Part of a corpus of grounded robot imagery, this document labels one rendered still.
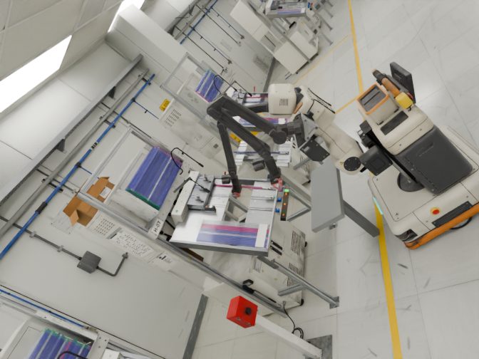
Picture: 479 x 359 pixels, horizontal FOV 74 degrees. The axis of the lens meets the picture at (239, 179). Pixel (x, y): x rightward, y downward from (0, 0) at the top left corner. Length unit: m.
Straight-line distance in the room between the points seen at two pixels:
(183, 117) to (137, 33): 2.32
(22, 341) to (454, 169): 2.46
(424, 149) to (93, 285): 3.12
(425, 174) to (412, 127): 0.32
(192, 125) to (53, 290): 2.06
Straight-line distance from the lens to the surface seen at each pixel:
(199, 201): 2.51
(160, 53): 5.44
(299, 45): 6.66
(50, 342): 1.97
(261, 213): 2.42
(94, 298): 3.65
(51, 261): 3.64
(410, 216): 2.22
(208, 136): 3.48
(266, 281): 2.57
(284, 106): 1.83
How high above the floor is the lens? 1.84
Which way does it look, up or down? 19 degrees down
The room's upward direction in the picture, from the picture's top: 54 degrees counter-clockwise
